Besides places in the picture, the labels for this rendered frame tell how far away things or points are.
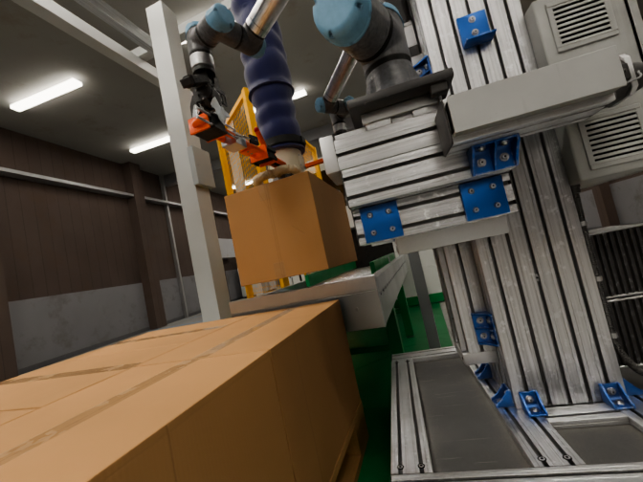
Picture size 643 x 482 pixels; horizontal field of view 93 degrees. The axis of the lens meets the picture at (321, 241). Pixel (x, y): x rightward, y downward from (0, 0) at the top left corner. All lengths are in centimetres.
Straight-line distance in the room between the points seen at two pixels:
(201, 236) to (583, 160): 220
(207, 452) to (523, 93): 76
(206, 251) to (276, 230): 124
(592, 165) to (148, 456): 101
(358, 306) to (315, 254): 28
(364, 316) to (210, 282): 144
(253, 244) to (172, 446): 94
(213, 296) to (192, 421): 195
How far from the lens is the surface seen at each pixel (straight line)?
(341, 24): 75
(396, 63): 83
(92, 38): 390
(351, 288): 128
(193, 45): 124
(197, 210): 251
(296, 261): 124
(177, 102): 284
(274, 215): 128
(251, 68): 175
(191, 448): 54
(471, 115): 64
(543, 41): 106
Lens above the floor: 71
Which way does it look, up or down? 4 degrees up
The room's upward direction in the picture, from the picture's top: 12 degrees counter-clockwise
